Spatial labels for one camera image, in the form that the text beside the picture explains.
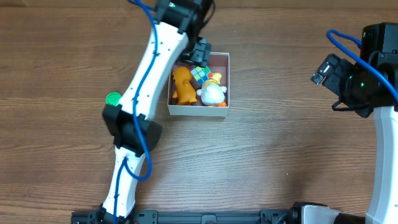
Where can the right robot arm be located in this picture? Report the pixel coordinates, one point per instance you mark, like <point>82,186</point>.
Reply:
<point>369,88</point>

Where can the green round plastic toy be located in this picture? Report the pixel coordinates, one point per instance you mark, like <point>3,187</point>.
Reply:
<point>113,98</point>

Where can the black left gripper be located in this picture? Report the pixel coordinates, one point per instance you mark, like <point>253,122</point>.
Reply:
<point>199,53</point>

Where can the orange dinosaur toy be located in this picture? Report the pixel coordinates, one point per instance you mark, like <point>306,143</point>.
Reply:
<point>184,91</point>

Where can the colourful puzzle cube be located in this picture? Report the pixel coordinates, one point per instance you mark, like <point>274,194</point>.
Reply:
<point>201,75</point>

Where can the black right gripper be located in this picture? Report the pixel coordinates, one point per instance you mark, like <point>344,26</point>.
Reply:
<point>334,73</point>

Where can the white open cardboard box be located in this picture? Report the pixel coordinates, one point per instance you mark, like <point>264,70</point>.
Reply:
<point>218,63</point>

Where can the white plush duck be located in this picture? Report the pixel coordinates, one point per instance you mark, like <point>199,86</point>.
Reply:
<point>212,93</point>

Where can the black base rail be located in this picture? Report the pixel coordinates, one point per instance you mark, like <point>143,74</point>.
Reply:
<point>265,216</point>

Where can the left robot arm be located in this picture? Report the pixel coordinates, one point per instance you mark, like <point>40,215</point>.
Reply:
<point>175,27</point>

